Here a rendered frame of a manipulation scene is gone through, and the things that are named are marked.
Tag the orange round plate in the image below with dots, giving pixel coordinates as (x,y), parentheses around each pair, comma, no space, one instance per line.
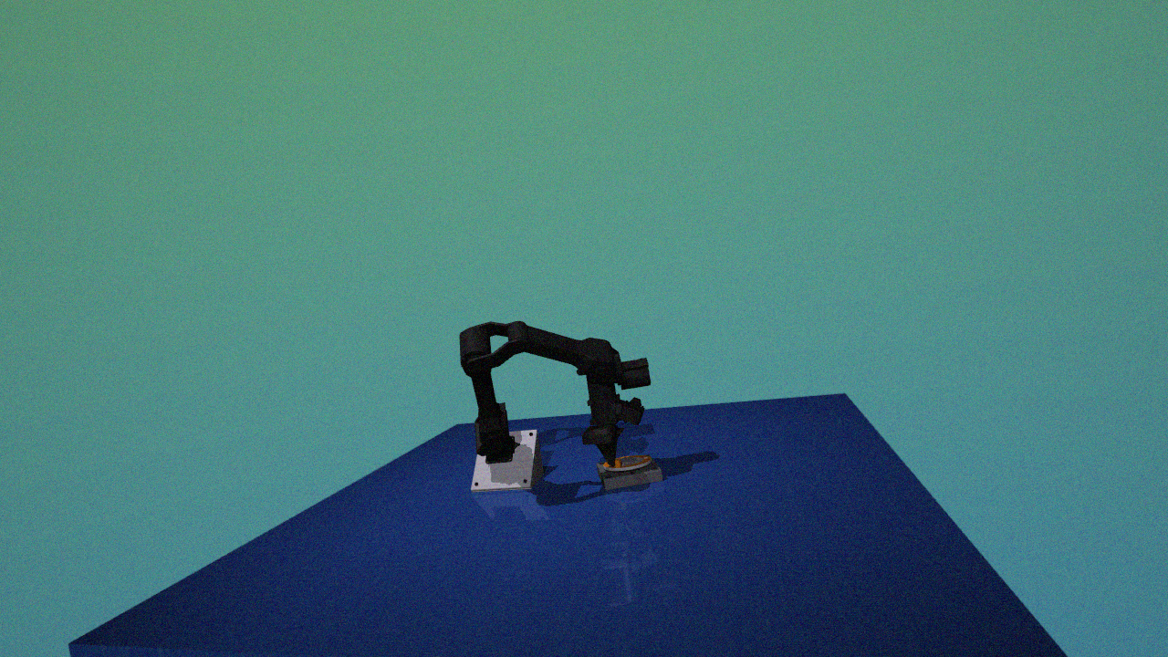
(641,461)

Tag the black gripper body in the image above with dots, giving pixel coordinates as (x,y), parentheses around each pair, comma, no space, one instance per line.
(605,431)

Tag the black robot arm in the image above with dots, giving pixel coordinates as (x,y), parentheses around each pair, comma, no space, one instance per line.
(595,358)

